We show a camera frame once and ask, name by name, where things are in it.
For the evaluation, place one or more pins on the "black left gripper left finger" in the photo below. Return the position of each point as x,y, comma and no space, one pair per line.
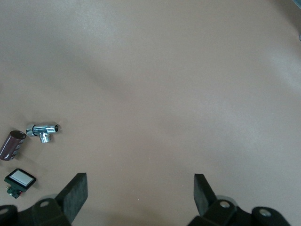
75,195

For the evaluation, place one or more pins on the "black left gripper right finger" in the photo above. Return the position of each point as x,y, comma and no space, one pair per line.
203,195

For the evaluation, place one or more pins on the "brown cylindrical capacitor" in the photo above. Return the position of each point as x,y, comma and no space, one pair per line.
11,146

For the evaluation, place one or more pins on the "white square push button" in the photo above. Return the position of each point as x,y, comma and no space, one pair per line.
20,178

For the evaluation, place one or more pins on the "chrome valve fitting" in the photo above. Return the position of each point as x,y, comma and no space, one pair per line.
43,129

